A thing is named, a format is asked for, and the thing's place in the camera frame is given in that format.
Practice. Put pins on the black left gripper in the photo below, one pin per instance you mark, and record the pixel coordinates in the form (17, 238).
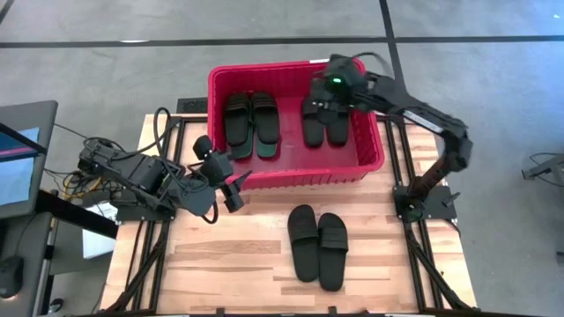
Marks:
(218, 167)

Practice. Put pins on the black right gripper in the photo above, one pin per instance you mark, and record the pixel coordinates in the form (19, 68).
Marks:
(328, 99)

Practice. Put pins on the green rubber slide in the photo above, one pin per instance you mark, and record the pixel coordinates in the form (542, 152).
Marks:
(242, 152)
(266, 152)

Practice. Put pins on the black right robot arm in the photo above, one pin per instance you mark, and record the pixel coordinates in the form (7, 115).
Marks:
(396, 99)

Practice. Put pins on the red plastic bin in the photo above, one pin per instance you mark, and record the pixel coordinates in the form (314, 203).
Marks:
(291, 154)

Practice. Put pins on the black perforated plate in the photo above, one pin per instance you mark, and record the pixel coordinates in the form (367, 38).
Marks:
(191, 105)

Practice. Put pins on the white paper sheet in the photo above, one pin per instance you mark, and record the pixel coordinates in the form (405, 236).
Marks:
(94, 244)

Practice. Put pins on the black metal beam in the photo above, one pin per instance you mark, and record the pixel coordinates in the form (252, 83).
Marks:
(75, 216)

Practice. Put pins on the dark grey side desk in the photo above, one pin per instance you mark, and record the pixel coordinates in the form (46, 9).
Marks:
(33, 238)

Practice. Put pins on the black caster wheel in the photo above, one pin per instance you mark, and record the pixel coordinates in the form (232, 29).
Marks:
(55, 304)

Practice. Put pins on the grey computer monitor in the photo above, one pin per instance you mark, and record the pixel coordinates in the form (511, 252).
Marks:
(17, 176)

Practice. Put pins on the grey floor stand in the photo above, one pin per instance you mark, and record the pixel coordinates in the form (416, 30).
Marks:
(546, 167)

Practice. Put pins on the black computer mouse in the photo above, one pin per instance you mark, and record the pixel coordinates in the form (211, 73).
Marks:
(9, 275)

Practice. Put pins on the black metal frame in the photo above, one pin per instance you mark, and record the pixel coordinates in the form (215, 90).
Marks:
(398, 123)
(172, 124)

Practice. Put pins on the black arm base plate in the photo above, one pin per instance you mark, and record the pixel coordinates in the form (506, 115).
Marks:
(436, 204)
(132, 215)

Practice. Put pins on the black edge bracket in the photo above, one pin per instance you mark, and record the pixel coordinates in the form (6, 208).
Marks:
(332, 310)
(220, 311)

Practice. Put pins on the black table edge rail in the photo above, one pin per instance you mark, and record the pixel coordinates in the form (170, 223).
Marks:
(264, 315)

